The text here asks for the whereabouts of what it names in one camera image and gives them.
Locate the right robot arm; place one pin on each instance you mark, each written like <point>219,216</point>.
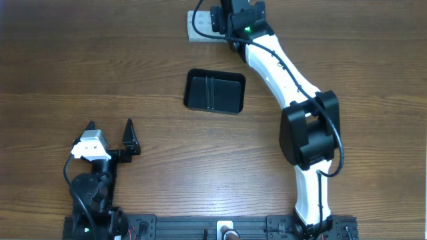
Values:
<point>270,73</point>

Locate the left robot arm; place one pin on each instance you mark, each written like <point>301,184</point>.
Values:
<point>85,191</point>

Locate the clear test tube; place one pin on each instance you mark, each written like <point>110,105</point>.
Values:
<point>212,93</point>
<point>207,93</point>

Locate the mounting rail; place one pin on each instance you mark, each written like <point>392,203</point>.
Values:
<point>187,228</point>

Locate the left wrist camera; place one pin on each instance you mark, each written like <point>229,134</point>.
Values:
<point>90,146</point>

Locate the black tray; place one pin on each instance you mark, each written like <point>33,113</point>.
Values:
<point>227,96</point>

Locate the white test tube rack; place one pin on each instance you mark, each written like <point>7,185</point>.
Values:
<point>200,26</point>

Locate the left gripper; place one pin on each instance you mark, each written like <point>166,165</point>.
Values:
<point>120,156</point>

